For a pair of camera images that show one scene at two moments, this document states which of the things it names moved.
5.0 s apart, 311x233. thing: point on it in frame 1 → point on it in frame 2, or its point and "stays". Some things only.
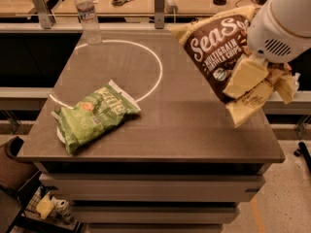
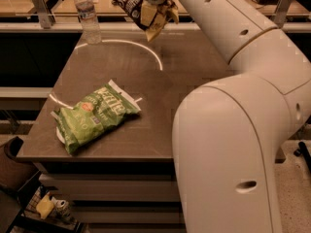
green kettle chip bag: (92, 115) stays
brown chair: (15, 171) stays
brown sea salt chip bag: (217, 43) → (128, 1)
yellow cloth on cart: (46, 206) stays
